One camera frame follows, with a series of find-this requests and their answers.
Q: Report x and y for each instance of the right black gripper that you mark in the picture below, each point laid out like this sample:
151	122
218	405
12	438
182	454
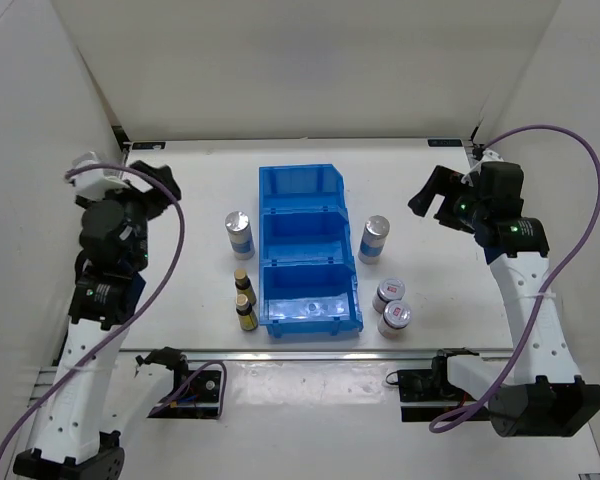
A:
446	183

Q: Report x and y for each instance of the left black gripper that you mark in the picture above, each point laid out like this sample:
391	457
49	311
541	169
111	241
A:
156	199

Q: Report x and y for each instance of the silver-lid blue-label bottle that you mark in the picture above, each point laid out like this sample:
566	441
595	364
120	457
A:
375	233
238	227

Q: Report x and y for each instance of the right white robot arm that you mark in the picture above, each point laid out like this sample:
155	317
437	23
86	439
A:
540	392

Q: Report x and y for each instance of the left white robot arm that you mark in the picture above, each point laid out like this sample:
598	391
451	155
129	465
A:
118	203

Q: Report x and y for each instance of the rear red-logo lid jar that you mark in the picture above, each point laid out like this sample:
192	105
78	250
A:
388	290

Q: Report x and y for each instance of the red-logo lid jar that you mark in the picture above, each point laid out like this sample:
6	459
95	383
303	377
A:
395	317
388	290

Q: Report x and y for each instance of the front red-logo lid jar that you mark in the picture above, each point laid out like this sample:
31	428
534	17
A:
395	317

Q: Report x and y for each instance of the rear small amber bottle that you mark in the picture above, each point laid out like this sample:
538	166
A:
244	285

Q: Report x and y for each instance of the small amber bottle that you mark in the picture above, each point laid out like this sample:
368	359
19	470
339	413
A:
246	315
244	285

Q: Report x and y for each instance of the blue three-compartment plastic bin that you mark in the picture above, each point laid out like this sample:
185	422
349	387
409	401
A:
307	273

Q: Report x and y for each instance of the front small amber bottle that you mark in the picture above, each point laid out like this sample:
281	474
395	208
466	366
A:
246	315

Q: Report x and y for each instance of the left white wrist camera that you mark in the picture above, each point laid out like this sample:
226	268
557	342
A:
95	184

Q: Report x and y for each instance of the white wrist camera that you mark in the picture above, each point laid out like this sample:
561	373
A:
477	157
95	184

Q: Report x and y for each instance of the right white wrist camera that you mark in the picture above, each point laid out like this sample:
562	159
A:
477	157

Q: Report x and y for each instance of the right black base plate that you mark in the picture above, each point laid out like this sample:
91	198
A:
425	393

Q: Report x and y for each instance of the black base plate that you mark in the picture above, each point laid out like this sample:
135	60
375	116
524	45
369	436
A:
425	393
188	392

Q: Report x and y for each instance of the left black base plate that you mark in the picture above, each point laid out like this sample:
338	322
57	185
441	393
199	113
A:
188	392

